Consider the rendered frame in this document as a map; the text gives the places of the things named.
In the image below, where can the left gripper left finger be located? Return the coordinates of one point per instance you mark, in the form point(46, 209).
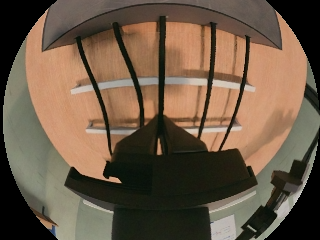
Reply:
point(141, 140)

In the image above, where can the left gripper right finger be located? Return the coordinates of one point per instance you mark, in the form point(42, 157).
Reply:
point(179, 140)

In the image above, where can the black cable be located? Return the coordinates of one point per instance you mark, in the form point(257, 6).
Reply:
point(161, 78)
point(210, 78)
point(98, 94)
point(131, 71)
point(247, 52)

